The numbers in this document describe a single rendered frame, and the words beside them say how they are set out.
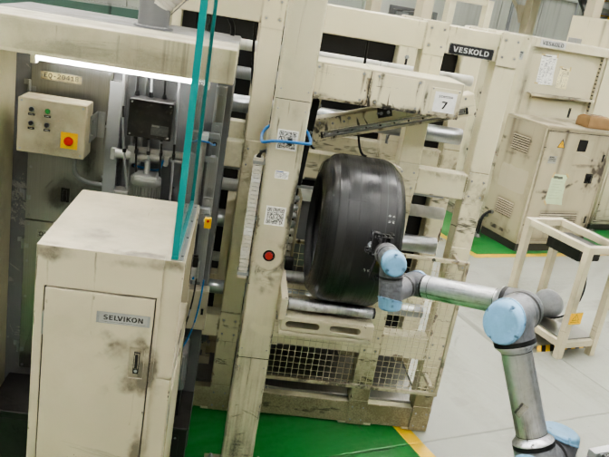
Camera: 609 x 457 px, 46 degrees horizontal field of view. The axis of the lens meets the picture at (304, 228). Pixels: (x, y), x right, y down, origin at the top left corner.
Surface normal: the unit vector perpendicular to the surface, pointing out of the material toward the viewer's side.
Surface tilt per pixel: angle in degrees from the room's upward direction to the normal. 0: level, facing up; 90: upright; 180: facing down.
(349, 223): 68
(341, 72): 90
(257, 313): 90
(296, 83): 90
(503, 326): 83
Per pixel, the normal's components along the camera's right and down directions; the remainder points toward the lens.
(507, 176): -0.89, 0.00
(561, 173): 0.42, 0.35
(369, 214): 0.14, -0.18
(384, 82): 0.07, 0.32
